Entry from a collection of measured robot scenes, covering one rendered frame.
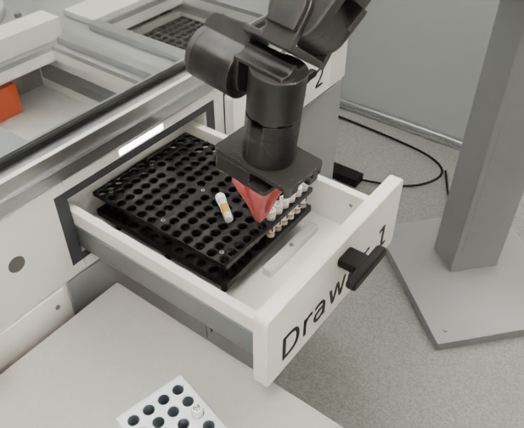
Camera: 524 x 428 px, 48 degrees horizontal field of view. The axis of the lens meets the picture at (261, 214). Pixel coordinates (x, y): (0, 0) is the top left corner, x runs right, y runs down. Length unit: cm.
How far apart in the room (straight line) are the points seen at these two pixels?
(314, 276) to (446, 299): 126
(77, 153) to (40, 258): 14
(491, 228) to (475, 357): 38
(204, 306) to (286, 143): 20
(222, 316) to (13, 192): 27
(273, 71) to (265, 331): 25
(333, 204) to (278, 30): 32
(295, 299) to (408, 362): 115
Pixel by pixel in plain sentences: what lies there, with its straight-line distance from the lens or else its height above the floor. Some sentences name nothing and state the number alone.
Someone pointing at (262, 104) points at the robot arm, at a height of 109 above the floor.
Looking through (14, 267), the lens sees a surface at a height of 87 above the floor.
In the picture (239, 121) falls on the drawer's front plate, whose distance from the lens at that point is 94.
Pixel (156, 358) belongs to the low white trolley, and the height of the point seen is 76.
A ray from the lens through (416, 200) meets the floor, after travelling 224.
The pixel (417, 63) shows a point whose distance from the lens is 249.
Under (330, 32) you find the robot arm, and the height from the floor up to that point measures 115.
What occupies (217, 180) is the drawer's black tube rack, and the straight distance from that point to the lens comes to 78.
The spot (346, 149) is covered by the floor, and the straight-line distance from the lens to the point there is 246.
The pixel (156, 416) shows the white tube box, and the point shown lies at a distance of 68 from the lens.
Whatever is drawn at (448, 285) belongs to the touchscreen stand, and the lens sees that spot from 189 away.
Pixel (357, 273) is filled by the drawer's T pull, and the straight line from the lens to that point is 65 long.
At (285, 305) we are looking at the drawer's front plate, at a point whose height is 93.
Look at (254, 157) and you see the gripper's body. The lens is 61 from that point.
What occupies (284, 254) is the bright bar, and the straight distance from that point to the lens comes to 75.
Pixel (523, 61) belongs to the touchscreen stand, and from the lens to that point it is 155.
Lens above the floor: 137
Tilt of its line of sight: 41 degrees down
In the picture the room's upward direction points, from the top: straight up
